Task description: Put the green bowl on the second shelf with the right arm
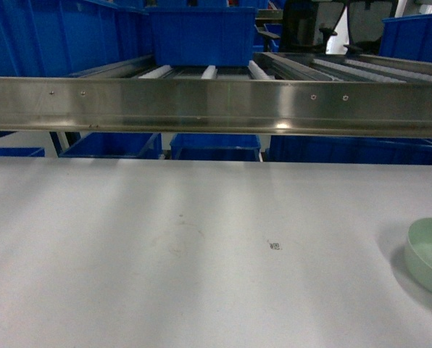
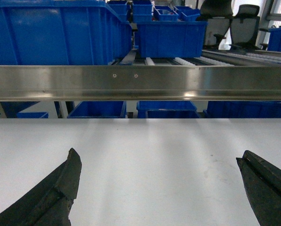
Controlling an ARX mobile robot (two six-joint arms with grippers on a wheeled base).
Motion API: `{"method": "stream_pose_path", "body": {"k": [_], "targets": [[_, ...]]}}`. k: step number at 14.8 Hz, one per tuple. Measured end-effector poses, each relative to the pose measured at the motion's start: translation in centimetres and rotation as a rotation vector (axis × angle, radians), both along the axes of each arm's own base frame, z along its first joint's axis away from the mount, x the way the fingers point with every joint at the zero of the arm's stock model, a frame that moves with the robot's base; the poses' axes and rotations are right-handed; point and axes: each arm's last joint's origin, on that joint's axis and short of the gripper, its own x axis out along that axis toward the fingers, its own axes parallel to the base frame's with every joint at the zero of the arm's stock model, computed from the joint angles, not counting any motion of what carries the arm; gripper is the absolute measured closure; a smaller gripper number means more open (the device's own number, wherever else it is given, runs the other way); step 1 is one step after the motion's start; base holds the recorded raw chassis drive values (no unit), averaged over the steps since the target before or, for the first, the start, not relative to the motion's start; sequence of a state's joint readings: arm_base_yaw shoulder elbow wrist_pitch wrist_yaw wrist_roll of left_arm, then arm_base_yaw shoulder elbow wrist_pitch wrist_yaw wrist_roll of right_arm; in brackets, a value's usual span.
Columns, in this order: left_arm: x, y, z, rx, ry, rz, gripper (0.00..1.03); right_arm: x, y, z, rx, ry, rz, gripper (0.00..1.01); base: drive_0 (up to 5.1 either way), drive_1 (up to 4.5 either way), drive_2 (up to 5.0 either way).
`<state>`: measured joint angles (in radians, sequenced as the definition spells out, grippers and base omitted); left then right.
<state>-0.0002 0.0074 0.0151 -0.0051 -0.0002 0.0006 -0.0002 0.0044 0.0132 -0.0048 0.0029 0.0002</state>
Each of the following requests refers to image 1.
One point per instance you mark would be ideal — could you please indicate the light green bowl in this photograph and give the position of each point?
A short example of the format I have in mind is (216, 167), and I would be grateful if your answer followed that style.
(418, 252)

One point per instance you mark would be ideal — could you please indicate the blue bin under shelf middle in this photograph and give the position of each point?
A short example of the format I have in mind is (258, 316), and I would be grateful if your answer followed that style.
(215, 147)

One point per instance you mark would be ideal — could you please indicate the blue bin under shelf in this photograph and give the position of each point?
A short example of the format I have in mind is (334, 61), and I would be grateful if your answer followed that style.
(350, 150)
(146, 146)
(215, 147)

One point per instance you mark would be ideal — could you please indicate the blue bin under shelf right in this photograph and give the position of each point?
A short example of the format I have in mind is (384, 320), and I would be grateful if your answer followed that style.
(350, 150)

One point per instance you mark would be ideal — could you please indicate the stainless steel shelf rack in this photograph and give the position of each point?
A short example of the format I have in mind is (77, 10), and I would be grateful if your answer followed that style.
(283, 94)

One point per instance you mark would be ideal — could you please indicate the blue bin under shelf left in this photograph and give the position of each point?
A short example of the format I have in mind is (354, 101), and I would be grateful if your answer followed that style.
(146, 146)

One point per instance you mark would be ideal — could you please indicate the large blue plastic bin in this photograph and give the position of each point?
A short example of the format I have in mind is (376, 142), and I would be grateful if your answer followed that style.
(202, 36)

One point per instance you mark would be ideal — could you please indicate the blue bin far left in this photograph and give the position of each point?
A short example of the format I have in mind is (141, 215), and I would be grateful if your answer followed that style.
(56, 38)

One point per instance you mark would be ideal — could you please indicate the blue bin upper right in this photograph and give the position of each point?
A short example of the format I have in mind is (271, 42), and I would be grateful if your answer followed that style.
(408, 37)

